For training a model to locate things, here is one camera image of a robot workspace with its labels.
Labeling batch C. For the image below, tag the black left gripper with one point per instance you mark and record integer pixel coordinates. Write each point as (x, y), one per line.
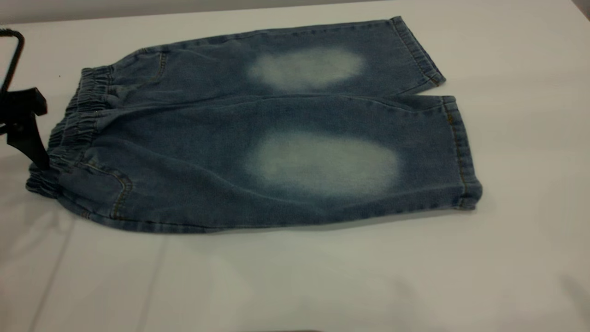
(7, 110)

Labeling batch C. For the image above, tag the blue denim kids jeans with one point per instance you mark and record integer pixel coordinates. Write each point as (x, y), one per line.
(207, 152)

